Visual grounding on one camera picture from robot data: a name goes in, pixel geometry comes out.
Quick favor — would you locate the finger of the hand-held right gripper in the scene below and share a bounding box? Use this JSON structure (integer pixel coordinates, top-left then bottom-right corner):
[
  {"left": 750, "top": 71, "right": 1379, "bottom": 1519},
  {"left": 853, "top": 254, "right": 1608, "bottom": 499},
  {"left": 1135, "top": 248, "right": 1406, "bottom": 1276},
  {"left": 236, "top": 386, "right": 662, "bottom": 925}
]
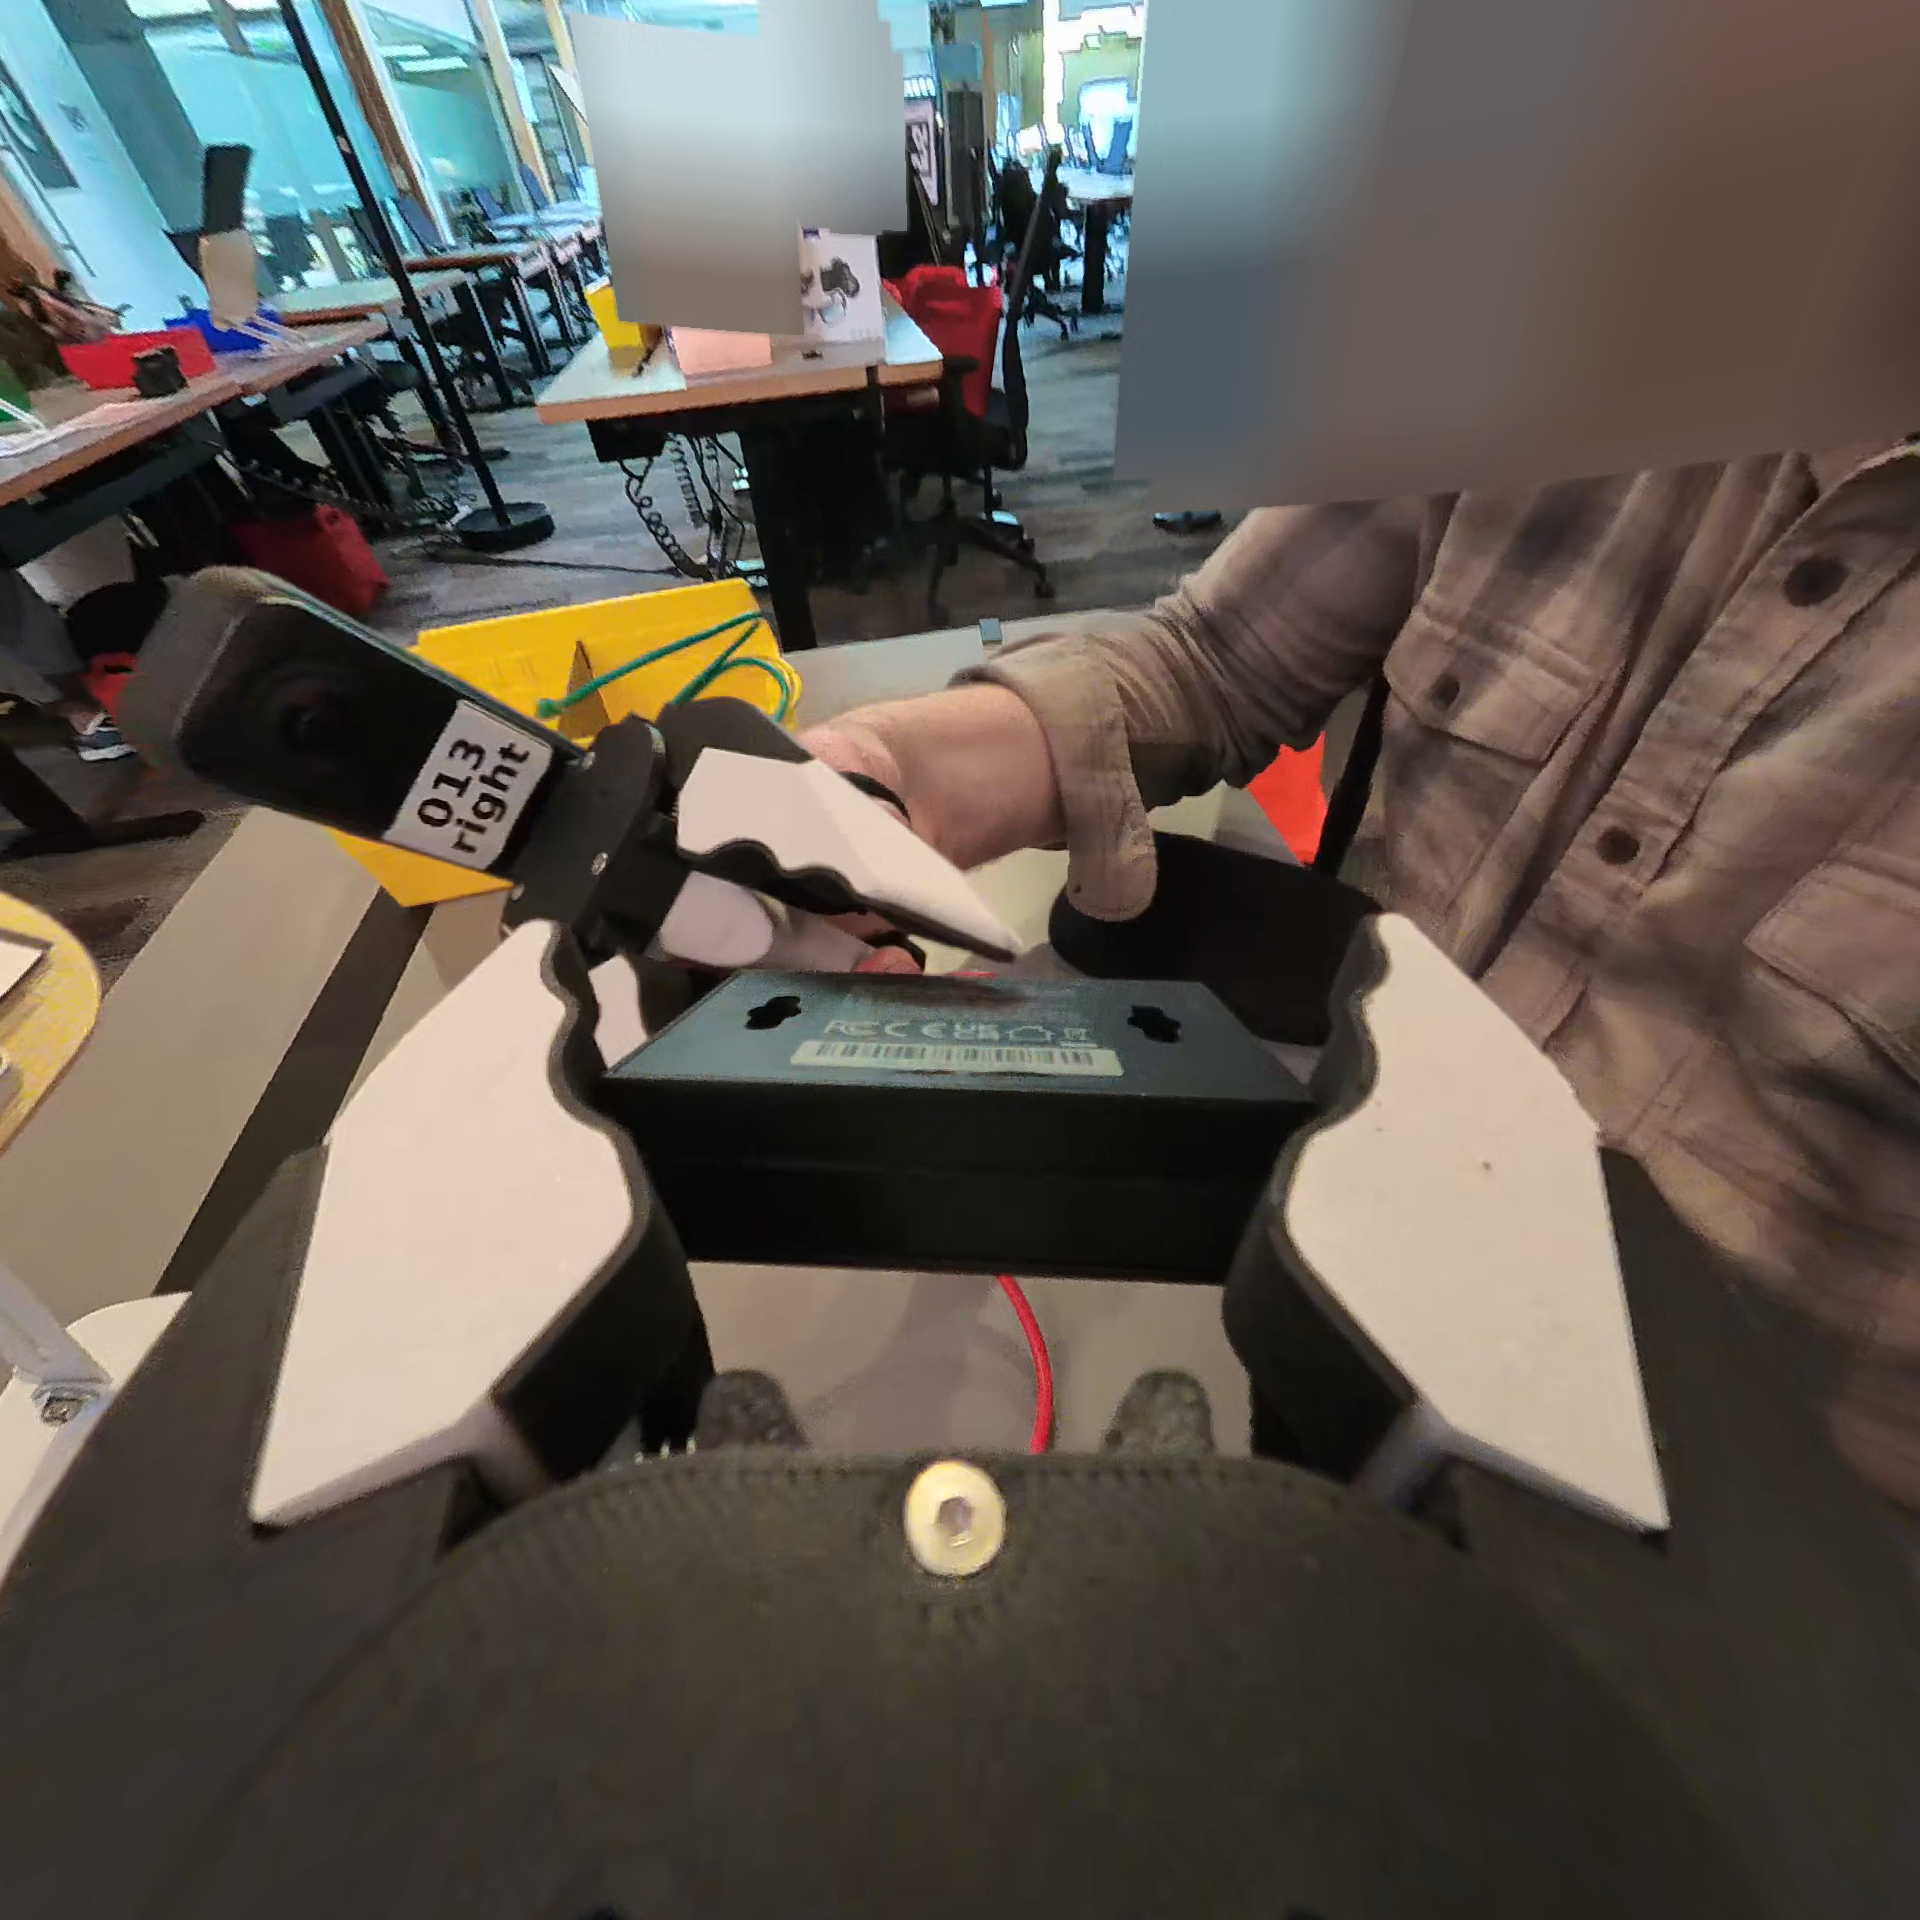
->
[
  {"left": 675, "top": 748, "right": 1028, "bottom": 965},
  {"left": 647, "top": 874, "right": 903, "bottom": 976}
]

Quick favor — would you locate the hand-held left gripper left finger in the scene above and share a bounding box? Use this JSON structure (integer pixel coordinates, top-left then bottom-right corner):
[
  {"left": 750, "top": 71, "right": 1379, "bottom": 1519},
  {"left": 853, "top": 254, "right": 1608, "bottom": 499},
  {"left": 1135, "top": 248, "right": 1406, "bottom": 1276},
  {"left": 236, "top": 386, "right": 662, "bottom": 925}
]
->
[{"left": 247, "top": 918, "right": 720, "bottom": 1530}]

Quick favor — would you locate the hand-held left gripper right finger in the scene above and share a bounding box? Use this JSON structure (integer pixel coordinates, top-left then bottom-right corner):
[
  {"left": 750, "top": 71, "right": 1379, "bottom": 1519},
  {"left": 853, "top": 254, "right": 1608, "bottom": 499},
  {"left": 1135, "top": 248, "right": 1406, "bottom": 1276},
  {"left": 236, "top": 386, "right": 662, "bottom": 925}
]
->
[{"left": 1218, "top": 910, "right": 1672, "bottom": 1536}]

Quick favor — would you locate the yellow plastic bin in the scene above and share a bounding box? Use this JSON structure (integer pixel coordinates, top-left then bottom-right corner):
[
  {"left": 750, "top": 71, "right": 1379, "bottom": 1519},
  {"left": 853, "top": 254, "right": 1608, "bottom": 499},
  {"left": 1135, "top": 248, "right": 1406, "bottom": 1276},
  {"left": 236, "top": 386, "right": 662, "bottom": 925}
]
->
[{"left": 323, "top": 576, "right": 805, "bottom": 910}]

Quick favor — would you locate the black network switch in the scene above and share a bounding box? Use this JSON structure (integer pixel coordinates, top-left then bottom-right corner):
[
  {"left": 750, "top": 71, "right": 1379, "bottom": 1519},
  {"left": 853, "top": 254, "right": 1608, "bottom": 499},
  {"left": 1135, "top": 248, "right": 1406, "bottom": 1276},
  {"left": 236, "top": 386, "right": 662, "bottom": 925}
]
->
[{"left": 596, "top": 967, "right": 1322, "bottom": 1285}]

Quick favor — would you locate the red ethernet cable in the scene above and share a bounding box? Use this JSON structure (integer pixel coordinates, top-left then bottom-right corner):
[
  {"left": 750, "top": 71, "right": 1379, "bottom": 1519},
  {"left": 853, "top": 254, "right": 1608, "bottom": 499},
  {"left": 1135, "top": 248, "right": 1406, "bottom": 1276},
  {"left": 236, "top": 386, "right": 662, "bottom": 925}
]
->
[{"left": 995, "top": 1270, "right": 1055, "bottom": 1454}]

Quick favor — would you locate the person's right forearm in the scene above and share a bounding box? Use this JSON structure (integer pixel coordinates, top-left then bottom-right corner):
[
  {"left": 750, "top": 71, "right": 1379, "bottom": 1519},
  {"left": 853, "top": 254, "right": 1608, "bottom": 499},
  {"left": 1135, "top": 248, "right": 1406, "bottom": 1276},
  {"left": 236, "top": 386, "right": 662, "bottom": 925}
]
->
[{"left": 951, "top": 503, "right": 1466, "bottom": 922}]

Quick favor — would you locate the person's right hand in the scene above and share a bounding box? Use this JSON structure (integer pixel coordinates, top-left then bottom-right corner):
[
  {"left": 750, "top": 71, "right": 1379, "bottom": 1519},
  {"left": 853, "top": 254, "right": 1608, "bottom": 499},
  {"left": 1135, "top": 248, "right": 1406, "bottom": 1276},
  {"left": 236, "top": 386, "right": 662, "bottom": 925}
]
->
[{"left": 796, "top": 679, "right": 1069, "bottom": 874}]

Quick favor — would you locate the red fabric bag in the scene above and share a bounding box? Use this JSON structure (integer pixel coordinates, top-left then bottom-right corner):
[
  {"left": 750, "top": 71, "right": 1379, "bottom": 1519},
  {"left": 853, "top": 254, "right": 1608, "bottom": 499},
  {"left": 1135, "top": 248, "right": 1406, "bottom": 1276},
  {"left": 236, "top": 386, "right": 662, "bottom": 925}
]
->
[{"left": 223, "top": 503, "right": 395, "bottom": 620}]

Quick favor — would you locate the black pole stand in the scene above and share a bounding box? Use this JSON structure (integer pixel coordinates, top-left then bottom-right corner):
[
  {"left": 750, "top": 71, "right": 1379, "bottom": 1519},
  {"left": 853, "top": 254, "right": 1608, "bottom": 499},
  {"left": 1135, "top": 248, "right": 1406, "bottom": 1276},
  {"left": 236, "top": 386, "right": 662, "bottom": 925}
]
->
[{"left": 276, "top": 0, "right": 558, "bottom": 552}]

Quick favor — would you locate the long wooden desk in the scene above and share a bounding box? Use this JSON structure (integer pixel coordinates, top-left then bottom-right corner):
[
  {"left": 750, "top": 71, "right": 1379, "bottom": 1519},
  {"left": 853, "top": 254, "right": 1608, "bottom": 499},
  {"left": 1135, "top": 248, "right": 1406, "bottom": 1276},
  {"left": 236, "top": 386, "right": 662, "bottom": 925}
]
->
[{"left": 0, "top": 315, "right": 395, "bottom": 864}]

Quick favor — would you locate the small blue bin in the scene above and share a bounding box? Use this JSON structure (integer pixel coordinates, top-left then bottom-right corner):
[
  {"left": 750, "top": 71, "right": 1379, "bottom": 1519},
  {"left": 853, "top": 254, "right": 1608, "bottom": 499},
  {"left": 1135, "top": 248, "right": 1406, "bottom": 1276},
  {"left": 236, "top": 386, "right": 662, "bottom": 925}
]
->
[{"left": 164, "top": 298, "right": 291, "bottom": 357}]

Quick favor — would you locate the black padded armrest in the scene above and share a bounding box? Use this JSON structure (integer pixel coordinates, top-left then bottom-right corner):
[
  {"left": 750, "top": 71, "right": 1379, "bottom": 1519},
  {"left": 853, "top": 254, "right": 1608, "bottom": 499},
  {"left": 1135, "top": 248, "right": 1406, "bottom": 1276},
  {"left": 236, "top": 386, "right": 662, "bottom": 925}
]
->
[{"left": 1046, "top": 831, "right": 1382, "bottom": 1052}]

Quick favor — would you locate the red tray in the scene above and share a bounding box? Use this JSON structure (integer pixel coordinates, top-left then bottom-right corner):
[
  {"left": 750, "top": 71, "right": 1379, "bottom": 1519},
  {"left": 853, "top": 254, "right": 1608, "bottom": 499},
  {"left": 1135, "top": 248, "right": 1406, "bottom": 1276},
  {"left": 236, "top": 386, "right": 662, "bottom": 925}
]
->
[{"left": 56, "top": 330, "right": 219, "bottom": 388}]

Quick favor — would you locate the person's plaid shirt torso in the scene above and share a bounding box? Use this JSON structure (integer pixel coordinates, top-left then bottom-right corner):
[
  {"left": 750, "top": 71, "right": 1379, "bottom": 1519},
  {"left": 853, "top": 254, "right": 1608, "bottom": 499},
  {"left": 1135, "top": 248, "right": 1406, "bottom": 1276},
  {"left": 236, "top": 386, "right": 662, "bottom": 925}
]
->
[{"left": 1351, "top": 435, "right": 1920, "bottom": 1501}]

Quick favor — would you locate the black office chair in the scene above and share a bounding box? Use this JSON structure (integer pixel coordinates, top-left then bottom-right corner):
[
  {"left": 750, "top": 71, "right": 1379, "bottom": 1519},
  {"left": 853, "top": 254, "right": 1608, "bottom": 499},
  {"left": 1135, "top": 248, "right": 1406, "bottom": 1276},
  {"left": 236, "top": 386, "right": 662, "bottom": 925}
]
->
[{"left": 885, "top": 299, "right": 1058, "bottom": 624}]

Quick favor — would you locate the wooden top desk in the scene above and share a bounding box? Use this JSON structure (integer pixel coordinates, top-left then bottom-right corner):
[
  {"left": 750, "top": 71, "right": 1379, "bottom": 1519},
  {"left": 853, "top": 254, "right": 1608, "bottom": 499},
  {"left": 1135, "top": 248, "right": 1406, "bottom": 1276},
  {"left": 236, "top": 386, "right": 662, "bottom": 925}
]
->
[{"left": 534, "top": 293, "right": 947, "bottom": 650}]

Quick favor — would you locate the orange traffic cone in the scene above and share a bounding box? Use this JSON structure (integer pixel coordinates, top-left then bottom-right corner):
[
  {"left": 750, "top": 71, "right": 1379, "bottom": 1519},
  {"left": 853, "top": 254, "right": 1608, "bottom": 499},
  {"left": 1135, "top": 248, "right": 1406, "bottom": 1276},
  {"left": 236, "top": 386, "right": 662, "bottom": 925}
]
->
[{"left": 1245, "top": 735, "right": 1328, "bottom": 864}]

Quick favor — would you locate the yellow box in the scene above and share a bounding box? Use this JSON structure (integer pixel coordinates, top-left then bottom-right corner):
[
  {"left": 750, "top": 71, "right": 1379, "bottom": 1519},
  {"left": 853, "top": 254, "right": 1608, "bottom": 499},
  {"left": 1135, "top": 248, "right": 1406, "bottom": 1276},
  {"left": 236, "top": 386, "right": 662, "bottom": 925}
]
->
[{"left": 586, "top": 276, "right": 670, "bottom": 372}]

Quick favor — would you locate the white rounded base board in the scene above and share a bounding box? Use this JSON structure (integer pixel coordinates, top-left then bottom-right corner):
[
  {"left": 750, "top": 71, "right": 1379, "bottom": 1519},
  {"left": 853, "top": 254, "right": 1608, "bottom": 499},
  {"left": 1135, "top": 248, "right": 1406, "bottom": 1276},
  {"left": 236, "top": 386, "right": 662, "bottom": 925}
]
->
[{"left": 0, "top": 1288, "right": 197, "bottom": 1578}]

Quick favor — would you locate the white printed box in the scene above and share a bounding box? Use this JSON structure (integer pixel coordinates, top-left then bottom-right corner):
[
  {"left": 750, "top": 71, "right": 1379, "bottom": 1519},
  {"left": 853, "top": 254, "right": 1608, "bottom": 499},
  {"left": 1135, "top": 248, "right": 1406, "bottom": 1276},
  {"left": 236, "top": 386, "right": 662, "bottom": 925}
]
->
[{"left": 796, "top": 229, "right": 886, "bottom": 339}]

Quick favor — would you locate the green ethernet cable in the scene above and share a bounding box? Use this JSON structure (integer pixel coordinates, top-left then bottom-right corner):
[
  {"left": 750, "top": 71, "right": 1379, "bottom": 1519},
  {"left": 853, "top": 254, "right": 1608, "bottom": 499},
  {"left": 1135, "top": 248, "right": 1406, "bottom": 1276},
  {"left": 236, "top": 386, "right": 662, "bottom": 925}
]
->
[{"left": 536, "top": 608, "right": 798, "bottom": 722}]

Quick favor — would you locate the white bracket bar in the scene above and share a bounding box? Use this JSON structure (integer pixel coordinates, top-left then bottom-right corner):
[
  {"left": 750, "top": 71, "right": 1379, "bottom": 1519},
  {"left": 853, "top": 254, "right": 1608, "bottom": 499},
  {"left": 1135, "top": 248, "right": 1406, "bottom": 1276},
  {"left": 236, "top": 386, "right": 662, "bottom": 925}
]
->
[{"left": 0, "top": 1259, "right": 114, "bottom": 1426}]

